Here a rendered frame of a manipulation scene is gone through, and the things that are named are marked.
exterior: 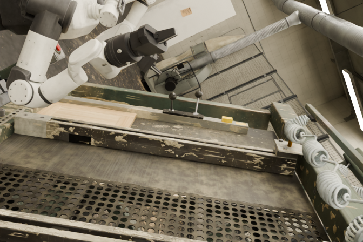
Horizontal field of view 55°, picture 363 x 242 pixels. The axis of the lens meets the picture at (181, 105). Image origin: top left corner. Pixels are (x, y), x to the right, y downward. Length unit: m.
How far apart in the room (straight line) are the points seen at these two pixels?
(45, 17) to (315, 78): 9.83
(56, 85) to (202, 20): 4.20
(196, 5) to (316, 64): 6.01
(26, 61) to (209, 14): 4.19
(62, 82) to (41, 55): 0.11
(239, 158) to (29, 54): 0.81
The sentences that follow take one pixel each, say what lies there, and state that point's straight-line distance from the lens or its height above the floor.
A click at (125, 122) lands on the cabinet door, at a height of 1.21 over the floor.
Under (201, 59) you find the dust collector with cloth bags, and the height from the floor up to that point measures 1.17.
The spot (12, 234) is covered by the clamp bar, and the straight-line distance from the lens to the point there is 0.88.
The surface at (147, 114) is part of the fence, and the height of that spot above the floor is 1.27.
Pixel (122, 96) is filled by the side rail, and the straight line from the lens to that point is 1.94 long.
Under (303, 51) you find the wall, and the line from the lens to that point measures 10.31.
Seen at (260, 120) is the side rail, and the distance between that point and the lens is 1.95.
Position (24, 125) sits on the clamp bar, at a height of 0.94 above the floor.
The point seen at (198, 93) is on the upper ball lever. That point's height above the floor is 1.54.
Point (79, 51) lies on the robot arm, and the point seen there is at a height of 1.36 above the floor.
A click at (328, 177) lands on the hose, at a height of 1.85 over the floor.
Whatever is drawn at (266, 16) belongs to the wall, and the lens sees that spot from 9.84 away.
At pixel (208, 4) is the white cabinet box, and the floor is 1.75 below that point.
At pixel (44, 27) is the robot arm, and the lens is 1.15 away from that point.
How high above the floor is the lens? 1.75
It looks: 11 degrees down
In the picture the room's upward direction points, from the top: 66 degrees clockwise
